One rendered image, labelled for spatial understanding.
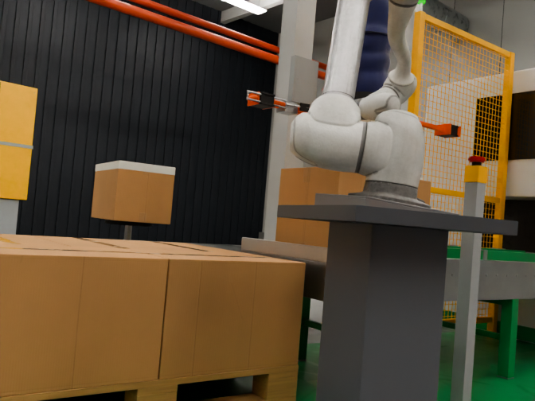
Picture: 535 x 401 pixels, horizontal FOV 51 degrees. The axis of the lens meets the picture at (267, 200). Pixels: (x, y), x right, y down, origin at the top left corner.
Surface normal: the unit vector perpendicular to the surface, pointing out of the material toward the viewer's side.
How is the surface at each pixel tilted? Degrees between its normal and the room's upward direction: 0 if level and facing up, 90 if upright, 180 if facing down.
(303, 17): 90
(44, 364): 90
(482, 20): 90
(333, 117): 74
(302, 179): 90
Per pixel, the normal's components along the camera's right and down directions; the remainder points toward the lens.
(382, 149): -0.14, -0.04
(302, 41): 0.59, 0.02
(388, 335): 0.36, 0.00
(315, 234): -0.80, -0.09
